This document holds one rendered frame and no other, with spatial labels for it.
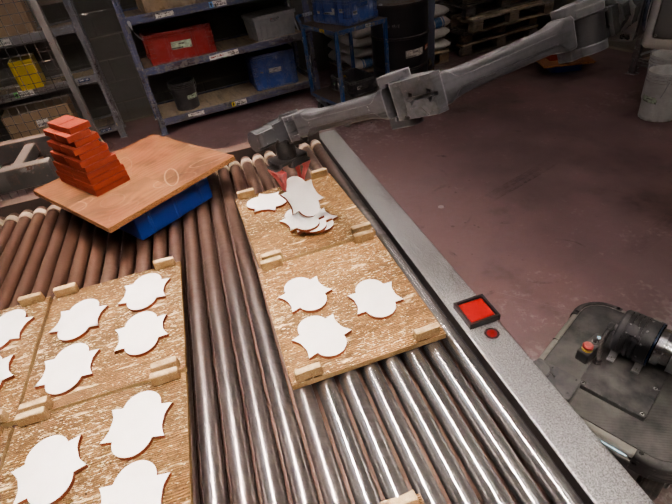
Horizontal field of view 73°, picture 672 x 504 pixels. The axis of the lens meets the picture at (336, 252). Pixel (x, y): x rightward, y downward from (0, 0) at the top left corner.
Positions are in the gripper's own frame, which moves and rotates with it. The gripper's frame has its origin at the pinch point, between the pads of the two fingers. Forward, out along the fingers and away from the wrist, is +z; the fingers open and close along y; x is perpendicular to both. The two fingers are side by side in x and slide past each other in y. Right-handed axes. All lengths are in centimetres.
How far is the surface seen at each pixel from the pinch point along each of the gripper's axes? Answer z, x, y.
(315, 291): 10.8, -31.6, -20.8
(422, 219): 104, 54, 129
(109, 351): 12, -8, -65
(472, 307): 13, -63, 0
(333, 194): 11.4, 0.4, 15.2
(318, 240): 11.6, -15.0, -5.2
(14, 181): 6, 110, -58
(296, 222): 8.5, -6.2, -5.7
